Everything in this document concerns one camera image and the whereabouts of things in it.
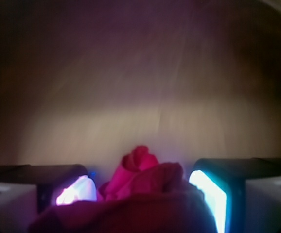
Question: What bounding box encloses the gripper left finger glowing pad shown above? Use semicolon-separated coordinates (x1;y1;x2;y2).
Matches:
0;164;97;233

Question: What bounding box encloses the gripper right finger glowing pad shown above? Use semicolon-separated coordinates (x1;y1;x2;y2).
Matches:
189;158;281;233

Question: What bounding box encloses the red paper ball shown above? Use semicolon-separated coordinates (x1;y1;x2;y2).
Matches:
28;146;217;233

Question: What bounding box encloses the brown paper bag tray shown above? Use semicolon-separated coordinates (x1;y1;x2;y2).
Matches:
0;0;281;174

